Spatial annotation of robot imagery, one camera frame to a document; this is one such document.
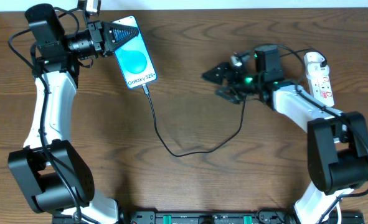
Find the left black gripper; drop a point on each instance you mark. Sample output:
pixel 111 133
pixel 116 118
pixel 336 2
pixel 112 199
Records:
pixel 97 36

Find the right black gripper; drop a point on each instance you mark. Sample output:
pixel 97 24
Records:
pixel 233 83

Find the blue Galaxy smartphone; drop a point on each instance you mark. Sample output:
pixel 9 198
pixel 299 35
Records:
pixel 133 58

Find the white power strip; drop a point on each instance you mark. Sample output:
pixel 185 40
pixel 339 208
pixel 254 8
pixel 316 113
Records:
pixel 319 88

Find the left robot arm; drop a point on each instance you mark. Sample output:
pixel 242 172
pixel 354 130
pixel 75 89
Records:
pixel 50 173

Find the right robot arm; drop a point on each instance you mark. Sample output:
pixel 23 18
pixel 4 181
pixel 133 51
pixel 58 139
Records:
pixel 337 142

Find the white charger plug adapter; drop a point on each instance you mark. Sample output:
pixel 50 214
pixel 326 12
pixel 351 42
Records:
pixel 315 71

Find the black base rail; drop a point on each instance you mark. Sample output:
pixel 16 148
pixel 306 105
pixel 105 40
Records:
pixel 262 216

